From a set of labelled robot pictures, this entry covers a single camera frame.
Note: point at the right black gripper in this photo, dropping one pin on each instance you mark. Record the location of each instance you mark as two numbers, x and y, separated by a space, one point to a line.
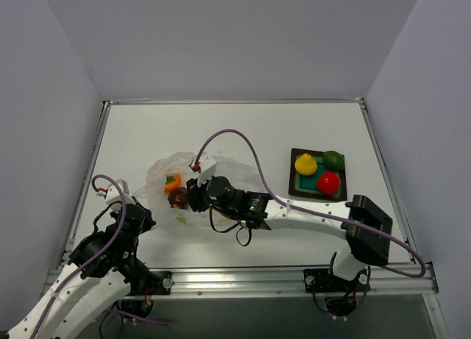
195 199

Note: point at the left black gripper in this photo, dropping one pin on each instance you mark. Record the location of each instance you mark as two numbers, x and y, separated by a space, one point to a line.
143 217

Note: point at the translucent printed plastic bag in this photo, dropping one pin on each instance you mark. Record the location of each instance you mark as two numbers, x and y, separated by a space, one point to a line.
241 176

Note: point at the dark red fake fruit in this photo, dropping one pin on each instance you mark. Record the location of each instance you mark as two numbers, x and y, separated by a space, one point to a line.
178 199

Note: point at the orange fake persimmon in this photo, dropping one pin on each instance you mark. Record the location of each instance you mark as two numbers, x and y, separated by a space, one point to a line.
172 183

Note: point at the yellow fake lemon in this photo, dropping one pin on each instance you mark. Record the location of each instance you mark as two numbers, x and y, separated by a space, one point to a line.
306 165

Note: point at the red fake apple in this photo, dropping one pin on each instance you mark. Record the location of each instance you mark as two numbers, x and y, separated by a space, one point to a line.
328 183

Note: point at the green fake lime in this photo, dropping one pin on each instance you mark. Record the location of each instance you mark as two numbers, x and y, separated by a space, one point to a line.
333 161

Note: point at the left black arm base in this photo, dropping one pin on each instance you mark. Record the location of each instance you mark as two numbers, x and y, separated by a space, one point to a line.
152 283

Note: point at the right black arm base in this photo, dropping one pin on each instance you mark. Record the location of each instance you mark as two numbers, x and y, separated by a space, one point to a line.
320 280

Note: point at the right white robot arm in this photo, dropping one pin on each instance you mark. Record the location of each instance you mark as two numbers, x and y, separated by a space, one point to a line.
361 224

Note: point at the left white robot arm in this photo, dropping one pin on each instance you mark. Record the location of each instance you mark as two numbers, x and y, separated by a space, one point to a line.
100 271

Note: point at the black teal square tray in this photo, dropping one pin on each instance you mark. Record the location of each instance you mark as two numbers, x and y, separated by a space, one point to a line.
306 186

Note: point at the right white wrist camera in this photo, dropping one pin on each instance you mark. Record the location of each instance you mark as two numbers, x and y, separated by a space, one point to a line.
205 167

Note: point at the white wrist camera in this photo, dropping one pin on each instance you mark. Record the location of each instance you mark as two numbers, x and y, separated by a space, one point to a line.
113 198
205 167

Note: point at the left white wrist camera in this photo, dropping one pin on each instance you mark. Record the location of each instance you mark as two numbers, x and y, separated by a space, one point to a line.
113 198

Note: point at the aluminium front rail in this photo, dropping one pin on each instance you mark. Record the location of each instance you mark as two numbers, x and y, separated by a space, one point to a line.
265 282

